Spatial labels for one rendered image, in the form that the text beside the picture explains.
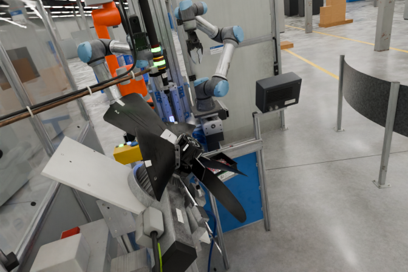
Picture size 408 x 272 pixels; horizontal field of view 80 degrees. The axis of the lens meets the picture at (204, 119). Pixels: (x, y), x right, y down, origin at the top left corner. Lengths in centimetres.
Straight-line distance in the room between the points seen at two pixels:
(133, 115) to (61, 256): 60
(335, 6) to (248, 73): 1040
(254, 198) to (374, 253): 87
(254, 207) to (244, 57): 177
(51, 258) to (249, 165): 121
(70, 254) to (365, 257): 182
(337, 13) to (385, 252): 1185
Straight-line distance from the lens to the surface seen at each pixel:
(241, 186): 184
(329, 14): 1320
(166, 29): 187
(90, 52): 166
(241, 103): 318
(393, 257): 225
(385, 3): 743
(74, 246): 119
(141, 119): 103
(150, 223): 81
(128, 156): 149
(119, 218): 108
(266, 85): 153
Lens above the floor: 171
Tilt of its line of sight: 24 degrees down
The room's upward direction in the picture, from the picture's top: 12 degrees counter-clockwise
